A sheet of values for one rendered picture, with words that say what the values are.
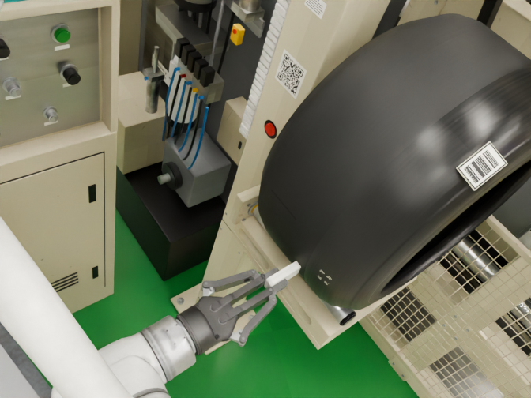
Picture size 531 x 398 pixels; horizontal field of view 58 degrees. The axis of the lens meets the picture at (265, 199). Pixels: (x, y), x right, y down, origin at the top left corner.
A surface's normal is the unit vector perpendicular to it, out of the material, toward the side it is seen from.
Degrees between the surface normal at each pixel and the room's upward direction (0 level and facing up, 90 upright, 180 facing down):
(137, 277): 0
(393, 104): 40
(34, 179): 90
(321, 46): 90
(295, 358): 0
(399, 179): 53
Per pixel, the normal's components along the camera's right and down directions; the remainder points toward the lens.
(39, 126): 0.58, 0.72
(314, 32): -0.77, 0.35
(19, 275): 0.72, -0.19
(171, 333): 0.15, -0.55
